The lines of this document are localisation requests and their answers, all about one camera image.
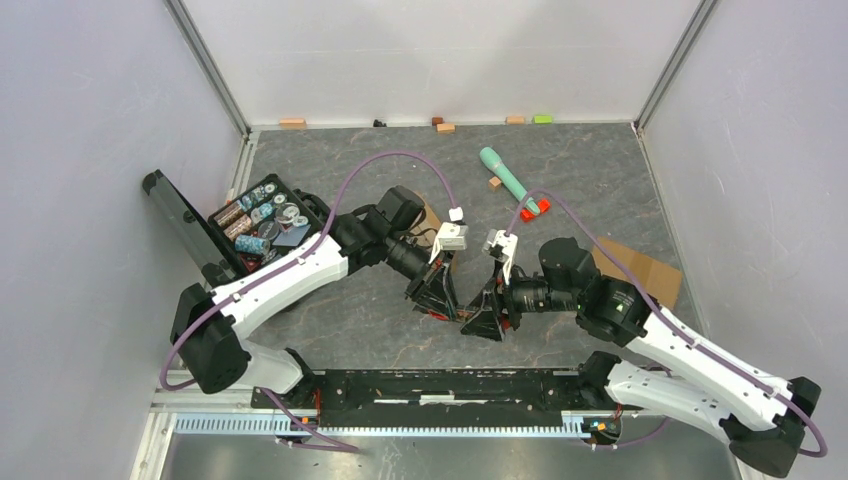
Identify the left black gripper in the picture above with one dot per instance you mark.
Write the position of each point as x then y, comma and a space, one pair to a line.
438, 296

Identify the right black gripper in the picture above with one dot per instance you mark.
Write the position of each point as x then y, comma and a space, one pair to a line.
484, 321

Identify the brown cardboard express box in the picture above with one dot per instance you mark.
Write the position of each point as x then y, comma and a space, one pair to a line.
423, 233

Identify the red box cutter knife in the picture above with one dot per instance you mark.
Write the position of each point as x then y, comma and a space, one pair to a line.
463, 314

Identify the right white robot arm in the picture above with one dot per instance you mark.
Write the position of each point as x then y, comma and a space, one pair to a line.
761, 418

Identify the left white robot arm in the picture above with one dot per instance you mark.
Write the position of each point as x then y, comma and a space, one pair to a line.
211, 329

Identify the flat brown cardboard box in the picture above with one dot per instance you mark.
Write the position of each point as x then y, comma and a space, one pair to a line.
661, 281

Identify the small brown wooden cube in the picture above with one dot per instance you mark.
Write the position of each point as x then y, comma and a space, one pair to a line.
494, 183

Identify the black case with poker chips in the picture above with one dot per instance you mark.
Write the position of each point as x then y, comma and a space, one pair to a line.
259, 254

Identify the tan block far left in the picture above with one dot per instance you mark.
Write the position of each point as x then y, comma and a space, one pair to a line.
292, 123

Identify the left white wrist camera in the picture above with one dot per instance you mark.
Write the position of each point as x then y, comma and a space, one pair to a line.
451, 235

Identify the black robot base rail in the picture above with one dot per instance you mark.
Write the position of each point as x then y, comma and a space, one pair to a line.
373, 398

